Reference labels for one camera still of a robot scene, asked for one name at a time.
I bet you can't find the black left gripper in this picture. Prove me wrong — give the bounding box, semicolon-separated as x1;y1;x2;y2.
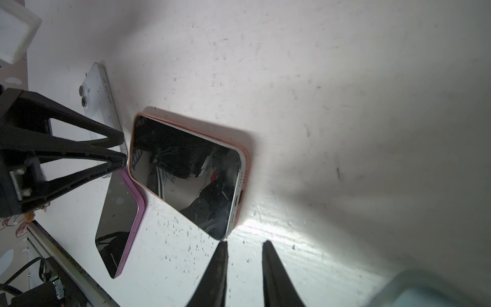
1;88;127;217

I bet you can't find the light blue phone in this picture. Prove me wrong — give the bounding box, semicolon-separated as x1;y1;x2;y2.
129;114;246;240

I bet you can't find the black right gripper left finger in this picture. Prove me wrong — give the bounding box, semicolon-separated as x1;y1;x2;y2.
187;241;228;307

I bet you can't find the white phone camera up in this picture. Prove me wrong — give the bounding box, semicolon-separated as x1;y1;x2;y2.
79;62;129;179

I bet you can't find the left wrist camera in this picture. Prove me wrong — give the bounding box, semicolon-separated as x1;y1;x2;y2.
1;0;42;65

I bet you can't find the light blue phone case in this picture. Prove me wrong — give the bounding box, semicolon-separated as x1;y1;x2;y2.
368;270;479;307

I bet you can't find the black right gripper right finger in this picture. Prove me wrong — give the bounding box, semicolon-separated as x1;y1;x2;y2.
262;240;304;307

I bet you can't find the black screen phone purple case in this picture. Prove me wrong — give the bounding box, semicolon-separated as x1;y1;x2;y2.
95;169;146;279

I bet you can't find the pink phone case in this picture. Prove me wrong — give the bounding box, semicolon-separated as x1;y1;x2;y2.
127;111;252;242

